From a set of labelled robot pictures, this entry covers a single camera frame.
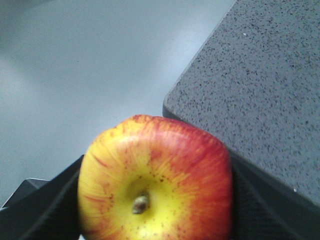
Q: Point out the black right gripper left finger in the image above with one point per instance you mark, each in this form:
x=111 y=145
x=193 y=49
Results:
x=43 y=209

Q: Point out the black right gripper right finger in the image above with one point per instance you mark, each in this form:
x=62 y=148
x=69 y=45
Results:
x=266 y=209

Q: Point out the red yellow apple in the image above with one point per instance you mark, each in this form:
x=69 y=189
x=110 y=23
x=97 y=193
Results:
x=154 y=178

